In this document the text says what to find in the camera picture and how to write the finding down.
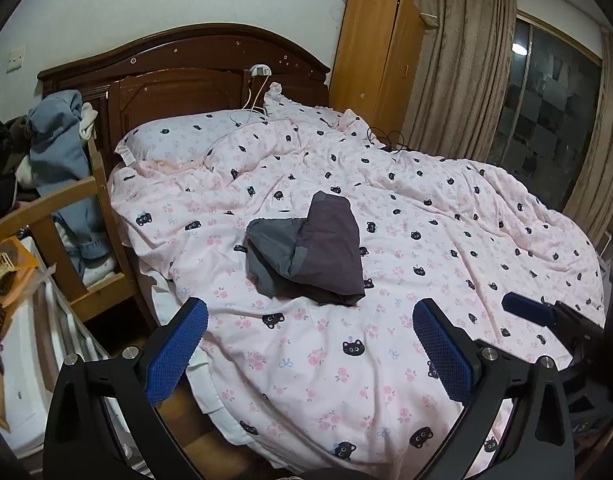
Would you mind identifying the white plastic storage rack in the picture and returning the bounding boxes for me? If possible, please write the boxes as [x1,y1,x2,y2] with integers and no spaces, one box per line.
[0,235,152,476]

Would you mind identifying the grey garment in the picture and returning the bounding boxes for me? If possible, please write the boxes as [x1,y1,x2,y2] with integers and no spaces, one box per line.
[245,216,312,298]

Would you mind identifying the pile of dark clothes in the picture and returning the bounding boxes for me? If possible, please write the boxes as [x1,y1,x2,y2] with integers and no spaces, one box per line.
[0,117,37,226]

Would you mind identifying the white charging cable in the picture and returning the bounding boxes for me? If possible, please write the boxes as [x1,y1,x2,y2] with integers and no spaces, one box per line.
[231,76,270,126]

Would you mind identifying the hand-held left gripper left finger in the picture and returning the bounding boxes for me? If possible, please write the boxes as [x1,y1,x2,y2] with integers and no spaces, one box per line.
[42,297,210,480]

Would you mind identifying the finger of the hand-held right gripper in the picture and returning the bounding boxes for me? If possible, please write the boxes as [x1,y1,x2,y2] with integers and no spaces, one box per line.
[501,292,607,348]

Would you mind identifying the black cable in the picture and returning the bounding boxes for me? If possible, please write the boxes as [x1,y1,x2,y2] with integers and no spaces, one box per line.
[367,127,412,153]

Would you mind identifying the dark wooden headboard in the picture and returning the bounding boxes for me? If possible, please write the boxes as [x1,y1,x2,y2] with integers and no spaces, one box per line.
[36,22,332,161]

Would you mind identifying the pink cat-print blanket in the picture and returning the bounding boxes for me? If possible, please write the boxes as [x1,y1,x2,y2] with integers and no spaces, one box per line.
[109,82,607,480]

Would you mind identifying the blue jeans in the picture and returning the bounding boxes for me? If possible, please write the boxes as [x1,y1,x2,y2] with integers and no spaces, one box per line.
[26,90,112,261]

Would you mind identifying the wooden chair frame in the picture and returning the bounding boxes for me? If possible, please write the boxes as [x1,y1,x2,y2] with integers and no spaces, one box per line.
[0,135,137,321]

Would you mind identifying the orange snack bag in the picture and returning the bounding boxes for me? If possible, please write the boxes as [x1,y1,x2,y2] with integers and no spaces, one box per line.
[0,237,40,311]

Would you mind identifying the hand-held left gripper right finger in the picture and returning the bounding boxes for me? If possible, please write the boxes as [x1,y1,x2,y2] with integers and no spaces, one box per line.
[411,297,577,480]

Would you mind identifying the dark window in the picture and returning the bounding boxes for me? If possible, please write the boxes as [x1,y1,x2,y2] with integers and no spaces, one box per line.
[487,10,602,211]

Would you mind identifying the white bed sheet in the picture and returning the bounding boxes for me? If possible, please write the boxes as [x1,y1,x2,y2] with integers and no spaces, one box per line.
[136,265,267,446]

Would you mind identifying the dark purple garment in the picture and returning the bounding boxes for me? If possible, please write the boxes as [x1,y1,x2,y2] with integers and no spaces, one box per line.
[286,190,366,307]

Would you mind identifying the light wooden wardrobe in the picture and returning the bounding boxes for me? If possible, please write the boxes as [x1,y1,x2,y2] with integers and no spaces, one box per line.
[329,0,440,133]

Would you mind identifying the cat-print pillow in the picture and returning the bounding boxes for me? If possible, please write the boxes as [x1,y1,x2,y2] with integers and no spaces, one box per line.
[114,107,272,168]

